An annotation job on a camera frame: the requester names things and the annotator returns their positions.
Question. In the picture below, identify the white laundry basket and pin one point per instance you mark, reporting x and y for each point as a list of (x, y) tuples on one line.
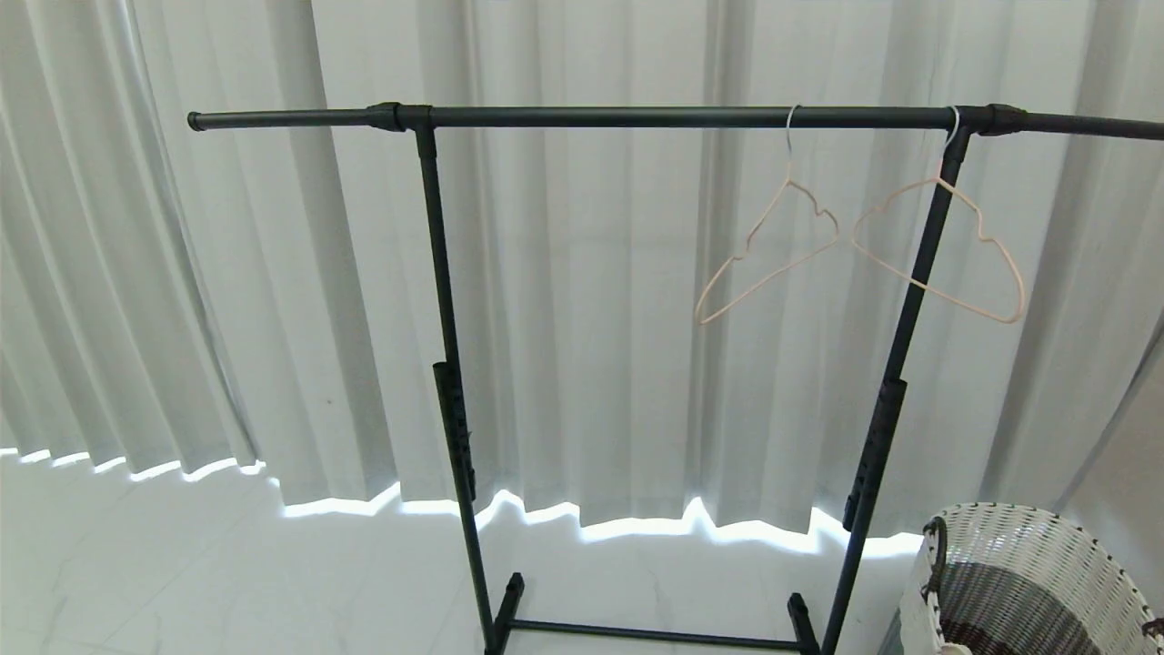
[(1028, 555)]

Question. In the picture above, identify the pink clothes hanger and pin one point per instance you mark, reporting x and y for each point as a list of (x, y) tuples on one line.
[(964, 295), (787, 146)]

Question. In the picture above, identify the black clothes rack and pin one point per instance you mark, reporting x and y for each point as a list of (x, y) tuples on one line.
[(637, 117)]

